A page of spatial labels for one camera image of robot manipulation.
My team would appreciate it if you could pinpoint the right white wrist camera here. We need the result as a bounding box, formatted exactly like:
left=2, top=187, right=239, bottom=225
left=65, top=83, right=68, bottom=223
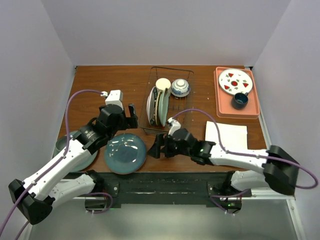
left=167, top=117, right=181, bottom=136

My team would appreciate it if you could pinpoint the grey-green round plate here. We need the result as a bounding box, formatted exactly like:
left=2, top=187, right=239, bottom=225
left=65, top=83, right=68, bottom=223
left=57, top=131, right=98, bottom=173

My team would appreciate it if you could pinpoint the black wire dish rack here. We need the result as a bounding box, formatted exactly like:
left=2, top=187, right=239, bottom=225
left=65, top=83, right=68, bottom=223
left=138, top=66, right=196, bottom=135

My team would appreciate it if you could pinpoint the yellow woven bamboo plate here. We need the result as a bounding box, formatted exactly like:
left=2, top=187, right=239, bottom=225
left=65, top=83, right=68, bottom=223
left=154, top=90, right=163, bottom=126

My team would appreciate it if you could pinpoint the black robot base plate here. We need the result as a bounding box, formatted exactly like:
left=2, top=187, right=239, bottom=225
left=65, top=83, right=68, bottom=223
left=84, top=172, right=252, bottom=212

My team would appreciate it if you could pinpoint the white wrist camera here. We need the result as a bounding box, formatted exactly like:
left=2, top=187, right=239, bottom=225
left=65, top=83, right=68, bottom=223
left=100, top=89, right=124, bottom=110
left=167, top=117, right=181, bottom=136

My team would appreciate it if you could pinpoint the watermelon pattern white plate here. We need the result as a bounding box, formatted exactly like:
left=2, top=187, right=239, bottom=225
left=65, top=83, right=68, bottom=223
left=218, top=68, right=254, bottom=96

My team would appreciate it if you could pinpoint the grey ceramic mug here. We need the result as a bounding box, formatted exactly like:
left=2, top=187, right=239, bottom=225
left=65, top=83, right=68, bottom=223
left=53, top=135, right=67, bottom=157

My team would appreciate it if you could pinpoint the blue floral white bowl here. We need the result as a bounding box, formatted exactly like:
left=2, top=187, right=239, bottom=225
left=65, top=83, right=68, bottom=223
left=170, top=78, right=191, bottom=98

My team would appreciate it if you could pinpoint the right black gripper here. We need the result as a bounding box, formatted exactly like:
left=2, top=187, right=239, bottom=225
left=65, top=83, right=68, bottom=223
left=146, top=133, right=192, bottom=159

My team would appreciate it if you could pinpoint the green plate with flower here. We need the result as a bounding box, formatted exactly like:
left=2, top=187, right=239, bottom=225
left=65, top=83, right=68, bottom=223
left=158, top=88, right=169, bottom=127

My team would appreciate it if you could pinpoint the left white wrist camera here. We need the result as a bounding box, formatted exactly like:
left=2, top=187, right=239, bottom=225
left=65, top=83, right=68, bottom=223
left=100, top=89, right=124, bottom=110

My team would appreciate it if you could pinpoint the dark plate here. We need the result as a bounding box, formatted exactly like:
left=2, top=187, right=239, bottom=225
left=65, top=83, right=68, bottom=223
left=104, top=133, right=147, bottom=175

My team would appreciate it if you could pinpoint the dark blue cup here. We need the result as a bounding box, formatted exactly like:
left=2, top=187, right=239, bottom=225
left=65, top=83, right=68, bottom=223
left=231, top=92, right=249, bottom=110

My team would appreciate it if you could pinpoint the cream ceramic mug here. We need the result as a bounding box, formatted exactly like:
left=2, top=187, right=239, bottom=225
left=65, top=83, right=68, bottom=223
left=155, top=77, right=172, bottom=93

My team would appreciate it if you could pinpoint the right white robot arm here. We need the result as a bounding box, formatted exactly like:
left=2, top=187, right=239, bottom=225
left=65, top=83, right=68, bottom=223
left=147, top=128, right=299, bottom=197

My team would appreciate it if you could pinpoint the salmon pink tray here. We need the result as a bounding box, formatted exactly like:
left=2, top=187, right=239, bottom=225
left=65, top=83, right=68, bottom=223
left=213, top=66, right=260, bottom=120

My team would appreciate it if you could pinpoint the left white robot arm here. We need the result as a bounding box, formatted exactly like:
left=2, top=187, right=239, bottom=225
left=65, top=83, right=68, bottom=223
left=8, top=103, right=138, bottom=225

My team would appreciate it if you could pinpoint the white plate teal lettered rim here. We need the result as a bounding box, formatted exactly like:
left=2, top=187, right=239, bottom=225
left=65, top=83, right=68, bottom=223
left=146, top=86, right=158, bottom=126

